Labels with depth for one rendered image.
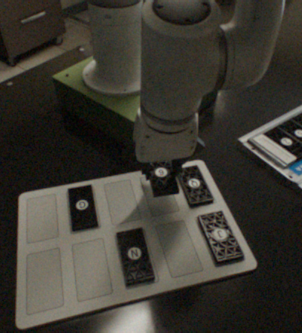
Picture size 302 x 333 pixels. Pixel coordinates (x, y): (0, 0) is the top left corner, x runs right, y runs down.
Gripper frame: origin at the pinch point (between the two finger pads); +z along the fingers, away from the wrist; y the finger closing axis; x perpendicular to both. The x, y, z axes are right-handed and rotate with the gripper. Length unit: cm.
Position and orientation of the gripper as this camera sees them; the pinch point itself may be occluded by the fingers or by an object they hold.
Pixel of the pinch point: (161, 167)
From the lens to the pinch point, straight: 60.4
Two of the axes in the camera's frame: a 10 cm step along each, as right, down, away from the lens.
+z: -0.4, 5.1, 8.6
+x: 1.7, 8.5, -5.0
